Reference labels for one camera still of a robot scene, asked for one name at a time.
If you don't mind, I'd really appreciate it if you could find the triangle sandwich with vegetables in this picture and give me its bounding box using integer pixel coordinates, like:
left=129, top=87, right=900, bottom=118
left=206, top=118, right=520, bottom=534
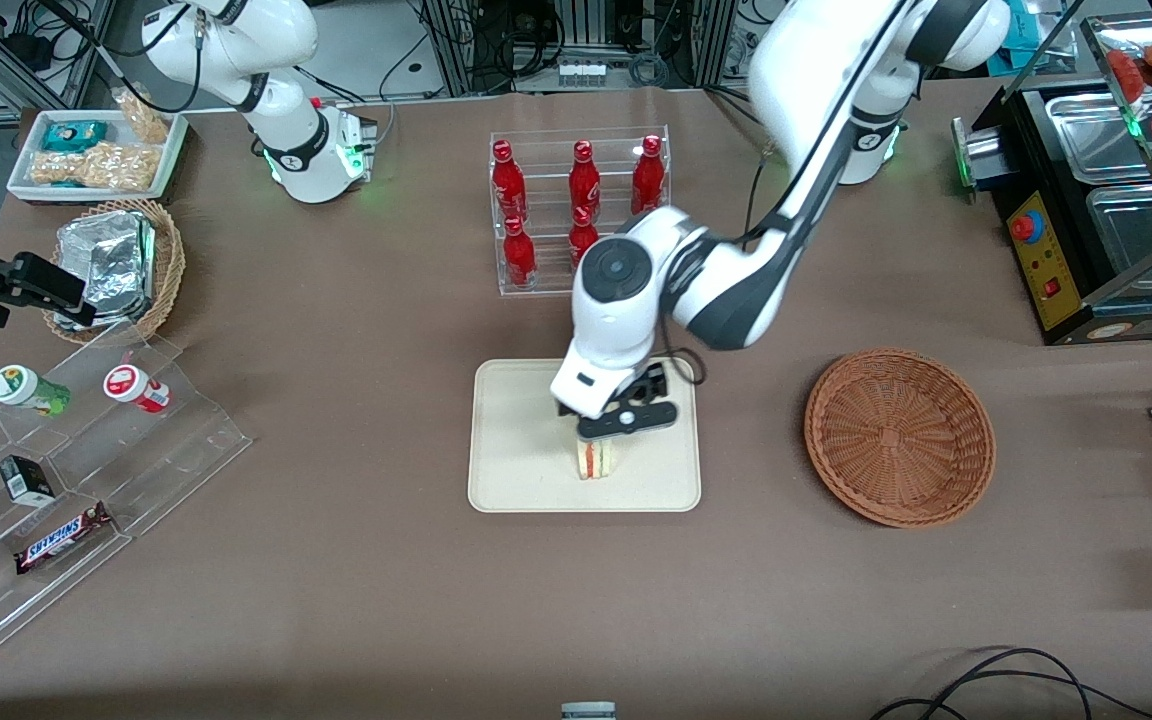
left=574, top=435, right=619, bottom=481

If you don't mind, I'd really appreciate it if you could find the grey arm base connector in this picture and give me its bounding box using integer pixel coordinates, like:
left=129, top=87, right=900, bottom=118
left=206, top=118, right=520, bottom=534
left=339, top=113, right=378, bottom=183

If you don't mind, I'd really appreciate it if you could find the beige rectangular plastic tray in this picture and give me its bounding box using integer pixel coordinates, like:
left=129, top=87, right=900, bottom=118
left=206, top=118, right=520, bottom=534
left=468, top=358, right=702, bottom=513

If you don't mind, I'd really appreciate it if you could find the white snack tray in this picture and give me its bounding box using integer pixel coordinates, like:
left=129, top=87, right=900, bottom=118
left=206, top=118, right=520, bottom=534
left=6, top=108, right=189, bottom=206

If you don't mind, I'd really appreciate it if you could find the light wicker basket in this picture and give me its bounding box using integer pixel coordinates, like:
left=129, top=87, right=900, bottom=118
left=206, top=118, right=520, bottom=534
left=44, top=198, right=187, bottom=346

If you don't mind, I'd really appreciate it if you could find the round brown wicker basket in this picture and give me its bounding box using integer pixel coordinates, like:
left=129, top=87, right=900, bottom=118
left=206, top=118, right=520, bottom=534
left=804, top=347, right=997, bottom=529

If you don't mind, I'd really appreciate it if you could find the silver foil food package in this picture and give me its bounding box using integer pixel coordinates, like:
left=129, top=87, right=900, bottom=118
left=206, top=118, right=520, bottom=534
left=54, top=210, right=157, bottom=331

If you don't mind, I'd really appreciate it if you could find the green lid cup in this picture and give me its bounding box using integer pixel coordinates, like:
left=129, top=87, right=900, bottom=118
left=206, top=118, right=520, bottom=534
left=0, top=365, right=72, bottom=418

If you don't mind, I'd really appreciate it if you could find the clear bag of peanuts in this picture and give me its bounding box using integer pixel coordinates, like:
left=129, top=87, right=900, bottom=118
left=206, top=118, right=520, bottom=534
left=28, top=142, right=159, bottom=191

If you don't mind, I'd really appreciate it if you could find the red lid cup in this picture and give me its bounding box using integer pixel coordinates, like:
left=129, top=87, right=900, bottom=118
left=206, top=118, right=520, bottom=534
left=103, top=364, right=172, bottom=414

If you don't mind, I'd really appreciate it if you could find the red cola bottle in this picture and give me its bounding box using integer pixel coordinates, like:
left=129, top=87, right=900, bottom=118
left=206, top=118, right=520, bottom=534
left=568, top=205, right=599, bottom=271
left=491, top=140, right=527, bottom=221
left=503, top=215, right=537, bottom=289
left=569, top=140, right=602, bottom=213
left=631, top=135, right=665, bottom=216

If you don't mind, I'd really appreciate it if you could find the teal snack packet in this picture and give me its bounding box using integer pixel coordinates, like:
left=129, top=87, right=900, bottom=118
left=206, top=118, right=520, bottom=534
left=41, top=120, right=109, bottom=153

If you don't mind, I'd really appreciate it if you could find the clear acrylic bottle rack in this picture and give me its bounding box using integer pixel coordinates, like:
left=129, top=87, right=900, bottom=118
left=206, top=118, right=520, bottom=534
left=489, top=125, right=672, bottom=297

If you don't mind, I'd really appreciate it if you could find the small black box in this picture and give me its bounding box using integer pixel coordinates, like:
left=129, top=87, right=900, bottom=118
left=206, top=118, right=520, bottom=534
left=0, top=455, right=57, bottom=506

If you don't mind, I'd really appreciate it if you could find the clear bag of snacks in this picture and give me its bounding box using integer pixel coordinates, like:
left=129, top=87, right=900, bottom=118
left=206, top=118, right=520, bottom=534
left=114, top=88, right=173, bottom=143

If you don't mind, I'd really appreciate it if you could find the clear acrylic step display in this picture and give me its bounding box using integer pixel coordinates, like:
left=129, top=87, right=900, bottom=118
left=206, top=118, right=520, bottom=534
left=0, top=320, right=253, bottom=676

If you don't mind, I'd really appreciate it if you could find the Snickers chocolate bar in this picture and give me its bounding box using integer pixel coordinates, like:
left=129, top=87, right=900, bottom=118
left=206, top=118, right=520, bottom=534
left=14, top=502, right=115, bottom=576

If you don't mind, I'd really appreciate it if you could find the aluminium equipment rack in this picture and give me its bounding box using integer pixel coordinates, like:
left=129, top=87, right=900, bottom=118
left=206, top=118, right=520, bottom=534
left=421, top=0, right=737, bottom=96

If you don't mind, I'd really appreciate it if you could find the black food warmer yellow panel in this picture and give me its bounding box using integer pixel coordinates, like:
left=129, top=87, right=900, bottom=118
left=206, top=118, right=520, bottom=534
left=951, top=10, right=1152, bottom=347

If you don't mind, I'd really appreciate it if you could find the steel warmer pan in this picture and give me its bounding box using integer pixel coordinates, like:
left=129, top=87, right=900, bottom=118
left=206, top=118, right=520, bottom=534
left=1046, top=95, right=1152, bottom=186
left=1086, top=185, right=1152, bottom=291

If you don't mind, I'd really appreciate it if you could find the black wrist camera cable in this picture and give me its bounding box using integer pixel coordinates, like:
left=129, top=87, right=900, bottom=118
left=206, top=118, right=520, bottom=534
left=661, top=340, right=708, bottom=391

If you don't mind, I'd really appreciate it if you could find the black floor cable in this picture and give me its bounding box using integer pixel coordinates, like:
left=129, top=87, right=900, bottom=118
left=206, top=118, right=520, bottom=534
left=871, top=648, right=1152, bottom=720

